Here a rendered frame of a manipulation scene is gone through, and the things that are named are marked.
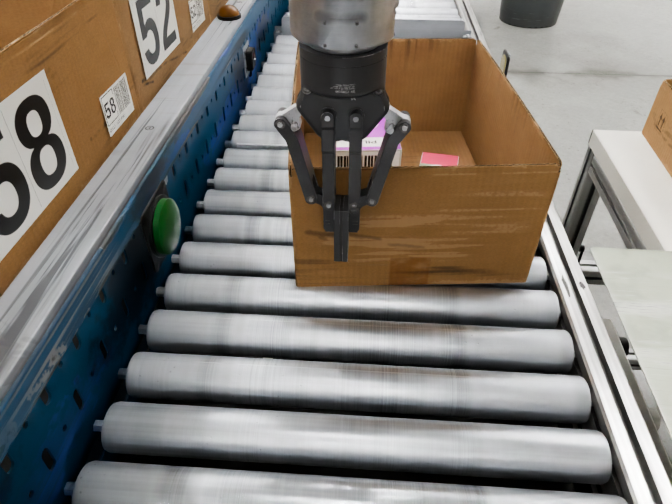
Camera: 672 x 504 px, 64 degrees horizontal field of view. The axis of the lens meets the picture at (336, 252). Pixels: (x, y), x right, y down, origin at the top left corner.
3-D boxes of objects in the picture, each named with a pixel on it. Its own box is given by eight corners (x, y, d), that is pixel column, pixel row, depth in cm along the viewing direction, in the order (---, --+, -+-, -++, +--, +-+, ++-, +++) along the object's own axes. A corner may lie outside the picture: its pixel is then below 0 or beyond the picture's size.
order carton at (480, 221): (529, 283, 67) (567, 165, 56) (294, 288, 66) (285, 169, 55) (463, 133, 97) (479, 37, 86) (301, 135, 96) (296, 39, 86)
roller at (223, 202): (540, 204, 79) (530, 199, 83) (191, 191, 81) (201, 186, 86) (536, 238, 80) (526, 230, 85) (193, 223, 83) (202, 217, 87)
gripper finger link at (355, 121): (348, 94, 50) (363, 94, 50) (349, 193, 58) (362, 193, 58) (346, 113, 47) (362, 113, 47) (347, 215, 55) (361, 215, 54)
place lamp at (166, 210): (171, 266, 66) (159, 220, 61) (161, 266, 66) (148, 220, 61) (187, 231, 71) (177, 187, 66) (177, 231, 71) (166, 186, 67)
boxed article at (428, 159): (454, 181, 84) (459, 155, 81) (449, 218, 76) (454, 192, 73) (419, 177, 85) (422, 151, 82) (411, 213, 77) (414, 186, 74)
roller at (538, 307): (562, 285, 68) (556, 321, 70) (163, 267, 71) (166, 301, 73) (577, 300, 64) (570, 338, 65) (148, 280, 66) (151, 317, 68)
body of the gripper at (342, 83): (287, 53, 42) (293, 155, 48) (394, 55, 42) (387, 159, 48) (298, 22, 48) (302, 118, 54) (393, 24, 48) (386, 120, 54)
